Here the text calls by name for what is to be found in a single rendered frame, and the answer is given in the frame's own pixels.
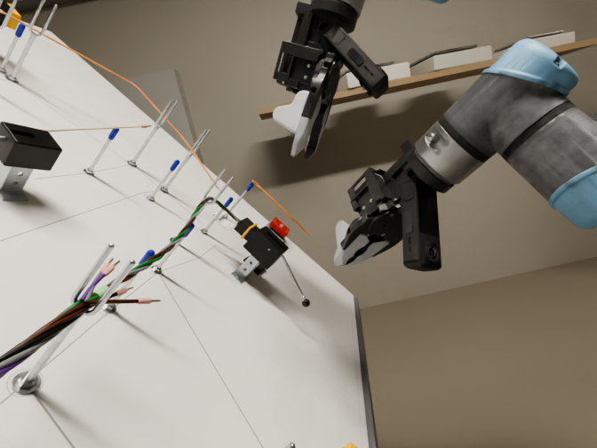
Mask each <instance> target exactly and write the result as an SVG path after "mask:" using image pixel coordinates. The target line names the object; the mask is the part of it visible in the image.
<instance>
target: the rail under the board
mask: <svg viewBox="0 0 597 448"><path fill-rule="evenodd" d="M354 311H355V320H356V329H357V338H358V346H359V355H360V364H361V373H362V389H363V398H364V407H365V416H366V425H367V433H368V442H369V448H378V439H377V432H376V425H375V419H374V411H373V404H372V398H371V391H370V378H369V372H368V365H367V358H366V351H365V345H364V338H363V331H362V319H361V313H360V308H359V302H358V298H357V297H354Z"/></svg>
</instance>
